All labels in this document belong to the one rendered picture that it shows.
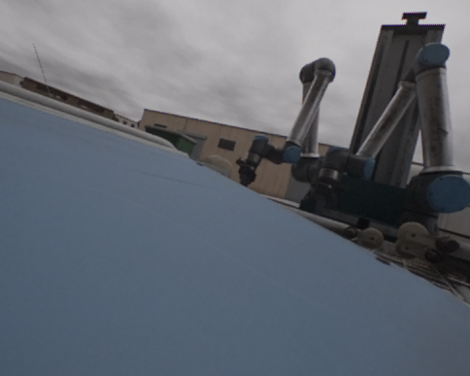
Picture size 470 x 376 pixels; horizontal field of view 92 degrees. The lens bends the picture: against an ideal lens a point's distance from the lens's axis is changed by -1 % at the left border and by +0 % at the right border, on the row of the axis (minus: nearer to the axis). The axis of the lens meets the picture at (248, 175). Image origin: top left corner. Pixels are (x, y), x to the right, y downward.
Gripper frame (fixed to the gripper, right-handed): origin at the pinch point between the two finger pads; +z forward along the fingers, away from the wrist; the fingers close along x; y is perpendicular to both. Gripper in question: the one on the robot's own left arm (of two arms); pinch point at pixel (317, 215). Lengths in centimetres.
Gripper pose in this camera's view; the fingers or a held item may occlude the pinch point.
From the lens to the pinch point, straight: 111.5
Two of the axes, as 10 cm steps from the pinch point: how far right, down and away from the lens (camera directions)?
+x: -3.9, -3.5, -8.6
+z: -3.6, 9.1, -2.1
